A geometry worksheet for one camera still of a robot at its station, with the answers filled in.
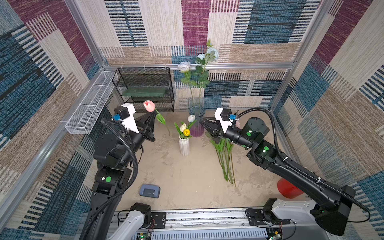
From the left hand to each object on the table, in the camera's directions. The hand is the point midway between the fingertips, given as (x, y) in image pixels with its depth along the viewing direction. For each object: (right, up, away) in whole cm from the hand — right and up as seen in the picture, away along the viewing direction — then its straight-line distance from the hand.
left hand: (155, 112), depth 54 cm
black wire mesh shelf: (-24, +25, +54) cm, 64 cm away
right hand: (+17, -3, +6) cm, 18 cm away
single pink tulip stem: (+28, -17, +44) cm, 55 cm away
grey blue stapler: (-10, -40, +28) cm, 50 cm away
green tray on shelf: (-18, +16, +41) cm, 47 cm away
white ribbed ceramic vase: (+8, -17, +33) cm, 38 cm away
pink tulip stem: (+35, -24, +40) cm, 58 cm away
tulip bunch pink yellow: (+9, -7, +18) cm, 21 cm away
